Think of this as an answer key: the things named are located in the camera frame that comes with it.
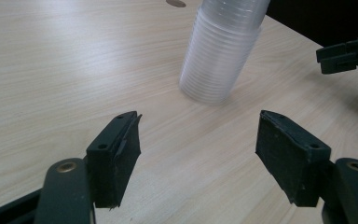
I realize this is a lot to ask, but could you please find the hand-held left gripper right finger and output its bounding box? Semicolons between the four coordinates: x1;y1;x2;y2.
255;109;332;208

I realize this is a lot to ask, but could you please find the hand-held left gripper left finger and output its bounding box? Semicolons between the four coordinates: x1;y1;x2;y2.
86;110;143;209

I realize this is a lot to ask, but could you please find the stack of clear plastic cups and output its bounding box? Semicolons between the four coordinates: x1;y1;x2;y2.
178;0;271;105

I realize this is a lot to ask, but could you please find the round dark table grommet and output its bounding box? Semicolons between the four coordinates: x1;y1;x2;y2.
165;0;187;8

